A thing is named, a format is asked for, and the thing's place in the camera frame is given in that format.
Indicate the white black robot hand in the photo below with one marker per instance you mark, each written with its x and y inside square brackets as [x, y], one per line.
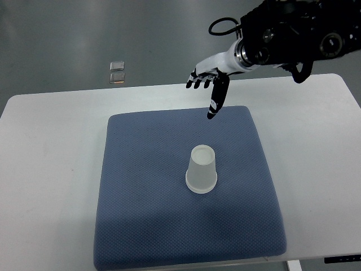
[230, 62]

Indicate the white paper cup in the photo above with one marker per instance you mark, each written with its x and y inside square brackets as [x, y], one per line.
[202, 159]
[201, 182]

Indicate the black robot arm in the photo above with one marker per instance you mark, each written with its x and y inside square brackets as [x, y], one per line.
[291, 35]

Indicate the lower metal floor plate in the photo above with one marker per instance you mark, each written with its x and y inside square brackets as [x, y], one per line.
[117, 78]

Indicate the metal floor plate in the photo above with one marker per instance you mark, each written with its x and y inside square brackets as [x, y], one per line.
[117, 78]
[117, 66]

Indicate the upper metal floor plate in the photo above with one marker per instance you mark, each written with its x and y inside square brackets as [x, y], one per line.
[117, 66]

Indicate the white paper cup on cushion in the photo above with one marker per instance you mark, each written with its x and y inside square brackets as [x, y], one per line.
[201, 182]

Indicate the blue quilted cushion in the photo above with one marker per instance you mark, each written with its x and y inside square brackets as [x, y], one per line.
[147, 216]

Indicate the white table leg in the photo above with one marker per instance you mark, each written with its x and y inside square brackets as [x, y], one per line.
[294, 265]

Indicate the black desk control panel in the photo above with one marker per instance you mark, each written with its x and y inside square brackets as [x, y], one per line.
[342, 259]

